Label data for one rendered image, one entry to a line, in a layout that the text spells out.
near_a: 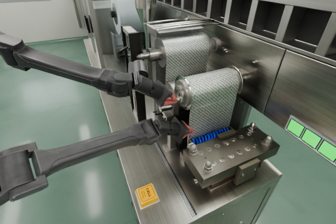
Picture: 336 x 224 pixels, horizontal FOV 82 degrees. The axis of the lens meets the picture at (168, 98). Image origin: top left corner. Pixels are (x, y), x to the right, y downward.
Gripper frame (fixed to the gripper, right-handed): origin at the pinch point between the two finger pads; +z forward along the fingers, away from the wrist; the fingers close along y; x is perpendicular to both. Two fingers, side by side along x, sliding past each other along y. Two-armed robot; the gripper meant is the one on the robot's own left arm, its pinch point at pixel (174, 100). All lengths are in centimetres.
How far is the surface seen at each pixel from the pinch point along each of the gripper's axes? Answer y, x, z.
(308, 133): 34.5, 20.2, 28.8
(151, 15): -68, 25, 4
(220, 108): 6.0, 7.6, 20.1
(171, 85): -11.2, 2.4, 4.0
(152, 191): 15.2, -34.7, 6.1
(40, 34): -552, -156, -4
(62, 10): -551, -71, 13
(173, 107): -2.3, -3.8, 4.2
